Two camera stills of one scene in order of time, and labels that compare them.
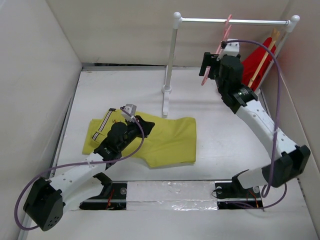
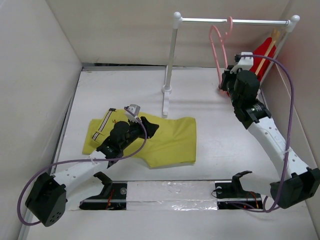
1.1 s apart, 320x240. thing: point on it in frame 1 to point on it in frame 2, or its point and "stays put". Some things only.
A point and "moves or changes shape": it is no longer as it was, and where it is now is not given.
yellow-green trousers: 171,141 stays put
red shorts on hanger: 250,66 stays put
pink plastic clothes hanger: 226,30 moves or changes shape
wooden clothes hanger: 275,35 stays put
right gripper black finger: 210,60 to 227,77
